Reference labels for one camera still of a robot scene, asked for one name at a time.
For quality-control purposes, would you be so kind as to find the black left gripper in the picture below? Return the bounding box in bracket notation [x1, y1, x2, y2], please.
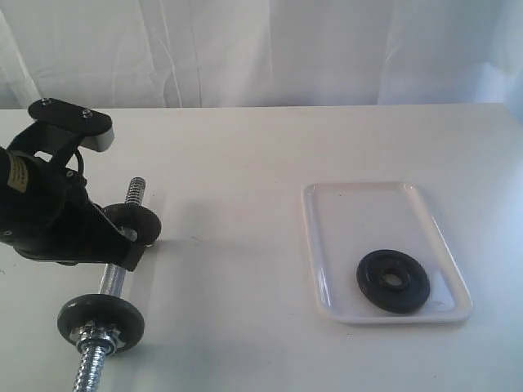
[1, 122, 145, 271]

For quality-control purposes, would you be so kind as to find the chrome spinlock collar nut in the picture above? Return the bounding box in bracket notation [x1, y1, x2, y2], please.
[69, 321, 127, 356]

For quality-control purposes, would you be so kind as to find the white rectangular tray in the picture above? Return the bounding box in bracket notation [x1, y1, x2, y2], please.
[302, 182, 473, 325]

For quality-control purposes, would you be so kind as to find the black weight plate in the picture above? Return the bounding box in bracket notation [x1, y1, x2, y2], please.
[102, 203, 162, 247]
[355, 249, 431, 314]
[56, 294, 145, 353]

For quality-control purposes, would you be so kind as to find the white backdrop curtain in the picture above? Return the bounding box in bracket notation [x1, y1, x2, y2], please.
[1, 1, 522, 108]

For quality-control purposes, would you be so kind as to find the chrome dumbbell bar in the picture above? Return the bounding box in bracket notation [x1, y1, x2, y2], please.
[71, 176, 153, 392]

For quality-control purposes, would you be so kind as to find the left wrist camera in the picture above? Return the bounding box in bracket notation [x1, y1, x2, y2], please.
[28, 98, 114, 152]

